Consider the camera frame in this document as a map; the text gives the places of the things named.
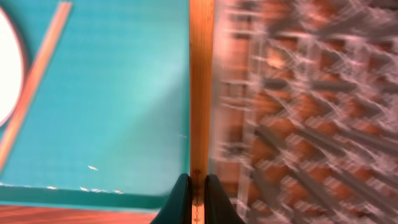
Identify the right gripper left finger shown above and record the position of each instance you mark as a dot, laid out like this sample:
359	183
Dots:
178	207

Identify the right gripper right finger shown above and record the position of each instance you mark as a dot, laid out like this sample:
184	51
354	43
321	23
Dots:
218	208

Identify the wooden chopstick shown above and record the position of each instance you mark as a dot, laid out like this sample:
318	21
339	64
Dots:
34	77
201	21

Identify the white plate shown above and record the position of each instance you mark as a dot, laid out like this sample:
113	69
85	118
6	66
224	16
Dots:
13	66

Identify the grey dishwasher rack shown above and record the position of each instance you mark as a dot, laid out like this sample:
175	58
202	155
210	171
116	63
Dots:
305	110

